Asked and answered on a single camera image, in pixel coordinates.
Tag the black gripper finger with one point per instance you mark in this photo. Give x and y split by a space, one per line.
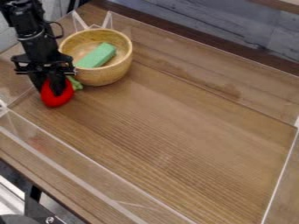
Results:
38 79
58 82

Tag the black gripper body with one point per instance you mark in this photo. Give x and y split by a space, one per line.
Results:
42 56

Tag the red plush strawberry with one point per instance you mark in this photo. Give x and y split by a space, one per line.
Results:
54 101

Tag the wooden bowl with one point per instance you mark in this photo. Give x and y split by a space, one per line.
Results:
82 43

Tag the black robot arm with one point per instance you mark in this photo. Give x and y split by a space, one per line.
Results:
25 16

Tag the green rectangular block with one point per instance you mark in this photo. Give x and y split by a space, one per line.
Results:
98 57

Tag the clear acrylic stand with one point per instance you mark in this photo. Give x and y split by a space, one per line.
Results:
86 24

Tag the black equipment under table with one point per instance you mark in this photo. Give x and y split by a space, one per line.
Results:
23 207

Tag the clear acrylic tray wall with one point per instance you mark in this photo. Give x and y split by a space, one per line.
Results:
99 196

